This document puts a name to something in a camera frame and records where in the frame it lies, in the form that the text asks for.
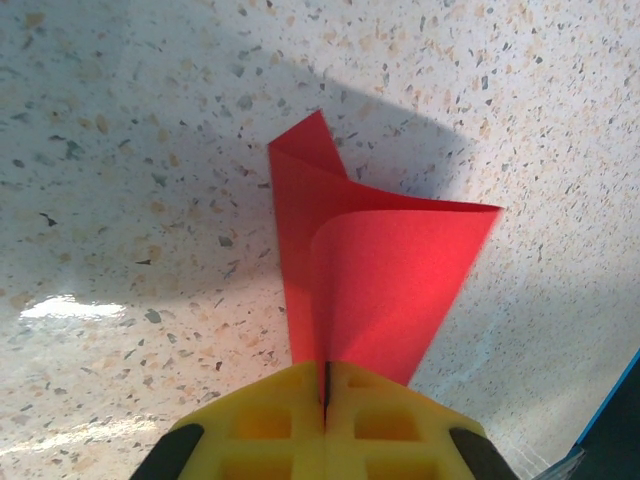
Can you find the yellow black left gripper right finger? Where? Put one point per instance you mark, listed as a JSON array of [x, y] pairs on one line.
[[390, 430]]

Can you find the red square paper sheet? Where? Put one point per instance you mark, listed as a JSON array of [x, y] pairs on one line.
[[375, 275]]

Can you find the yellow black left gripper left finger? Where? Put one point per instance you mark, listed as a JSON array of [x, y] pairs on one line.
[[260, 430]]

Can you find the blue table rim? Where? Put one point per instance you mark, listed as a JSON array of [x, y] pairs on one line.
[[615, 395]]

